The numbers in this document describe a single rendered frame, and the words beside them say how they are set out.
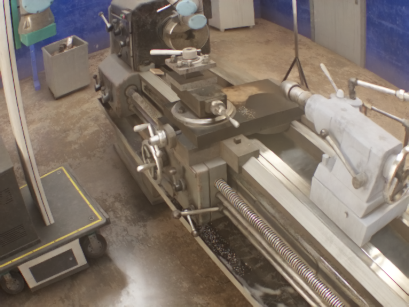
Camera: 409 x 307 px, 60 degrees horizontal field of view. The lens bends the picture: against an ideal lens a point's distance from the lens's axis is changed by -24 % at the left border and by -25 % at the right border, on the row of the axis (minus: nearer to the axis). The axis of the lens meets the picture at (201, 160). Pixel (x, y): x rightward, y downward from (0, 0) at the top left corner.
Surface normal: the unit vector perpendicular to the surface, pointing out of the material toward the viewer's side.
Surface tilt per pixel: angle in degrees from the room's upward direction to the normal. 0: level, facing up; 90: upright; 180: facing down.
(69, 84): 90
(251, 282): 0
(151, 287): 0
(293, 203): 36
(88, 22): 90
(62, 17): 90
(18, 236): 90
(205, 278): 0
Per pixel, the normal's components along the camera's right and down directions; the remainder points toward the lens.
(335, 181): -0.80, -0.13
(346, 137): -0.88, 0.18
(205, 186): 0.47, 0.48
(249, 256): -0.05, -0.83
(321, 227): -0.55, -0.49
